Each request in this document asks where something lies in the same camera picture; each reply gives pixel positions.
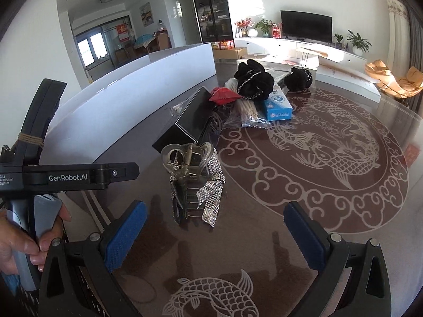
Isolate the black glass display cabinet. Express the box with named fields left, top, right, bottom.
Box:
left=188, top=0, right=235, bottom=44

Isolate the bag of wooden sticks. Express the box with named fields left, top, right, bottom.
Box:
left=225, top=78, right=275, bottom=129

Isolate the black television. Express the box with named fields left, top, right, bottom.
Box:
left=280, top=10, right=333, bottom=43

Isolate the orange lounge chair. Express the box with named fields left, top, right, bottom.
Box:
left=365, top=59, right=402, bottom=90
left=380, top=66, right=423, bottom=101

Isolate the glossy black box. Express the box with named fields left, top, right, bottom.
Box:
left=153, top=86, right=217, bottom=154

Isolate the white television cabinet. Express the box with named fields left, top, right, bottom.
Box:
left=233, top=37, right=368, bottom=71

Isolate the rhinestone bow hair clip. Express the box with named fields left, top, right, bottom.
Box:
left=169, top=148, right=227, bottom=228

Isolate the flat white box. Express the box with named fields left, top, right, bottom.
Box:
left=315, top=55, right=381, bottom=104

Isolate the large black chain scrunchie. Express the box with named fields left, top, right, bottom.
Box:
left=234, top=59, right=275, bottom=101

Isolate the leafy green potted plant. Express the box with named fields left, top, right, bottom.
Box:
left=254, top=19, right=273, bottom=38

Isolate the dark plastic packet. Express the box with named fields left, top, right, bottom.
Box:
left=264, top=67, right=293, bottom=88

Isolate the cream curtain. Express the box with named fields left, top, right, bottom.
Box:
left=386, top=0, right=412, bottom=73

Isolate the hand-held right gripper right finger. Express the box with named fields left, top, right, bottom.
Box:
left=283, top=201, right=392, bottom=317

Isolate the brown cardboard box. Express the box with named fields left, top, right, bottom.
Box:
left=211, top=47, right=248, bottom=60

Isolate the clear plastic hair claw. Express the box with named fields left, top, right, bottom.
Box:
left=161, top=142, right=214, bottom=179

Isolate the person's left hand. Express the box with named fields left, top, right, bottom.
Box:
left=0, top=203, right=72, bottom=274

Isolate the wall painting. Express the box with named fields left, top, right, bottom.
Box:
left=140, top=2, right=154, bottom=27

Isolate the blue food cover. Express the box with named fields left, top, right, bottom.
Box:
left=134, top=34, right=156, bottom=48

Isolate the plant in white pot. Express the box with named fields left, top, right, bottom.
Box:
left=346, top=30, right=372, bottom=57

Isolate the blue and white box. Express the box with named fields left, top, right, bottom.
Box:
left=263, top=84, right=293, bottom=122

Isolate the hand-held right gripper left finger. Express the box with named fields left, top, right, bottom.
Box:
left=38, top=200, right=148, bottom=317

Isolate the red flower bouquet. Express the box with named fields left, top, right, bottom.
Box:
left=235, top=18, right=253, bottom=38

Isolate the grey curtain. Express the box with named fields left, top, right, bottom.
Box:
left=407, top=0, right=423, bottom=116

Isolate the white door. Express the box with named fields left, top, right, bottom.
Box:
left=175, top=0, right=192, bottom=45

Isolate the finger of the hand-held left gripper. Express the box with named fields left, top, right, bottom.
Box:
left=15, top=78, right=67, bottom=165

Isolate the small black chain scrunchie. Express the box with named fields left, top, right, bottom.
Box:
left=282, top=67, right=313, bottom=91

